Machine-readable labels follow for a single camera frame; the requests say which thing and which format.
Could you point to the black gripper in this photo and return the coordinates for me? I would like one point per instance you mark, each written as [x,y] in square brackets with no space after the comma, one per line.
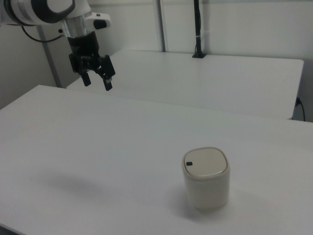
[84,52]

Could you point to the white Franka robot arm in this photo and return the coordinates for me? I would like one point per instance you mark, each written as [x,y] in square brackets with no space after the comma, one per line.
[36,12]

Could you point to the beige trash bin lid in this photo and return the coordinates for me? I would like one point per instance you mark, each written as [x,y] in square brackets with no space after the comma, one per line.
[204,162]

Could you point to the beige mini trash bin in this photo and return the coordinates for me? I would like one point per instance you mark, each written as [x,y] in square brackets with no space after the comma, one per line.
[206,188]

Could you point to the white back table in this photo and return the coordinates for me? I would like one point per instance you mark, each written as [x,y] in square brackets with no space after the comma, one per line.
[207,80]

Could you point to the grey metal wall post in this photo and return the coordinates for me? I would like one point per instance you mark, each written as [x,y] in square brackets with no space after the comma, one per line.
[162,24]

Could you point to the black camera stand pole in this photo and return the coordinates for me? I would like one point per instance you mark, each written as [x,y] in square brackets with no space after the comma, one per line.
[198,28]

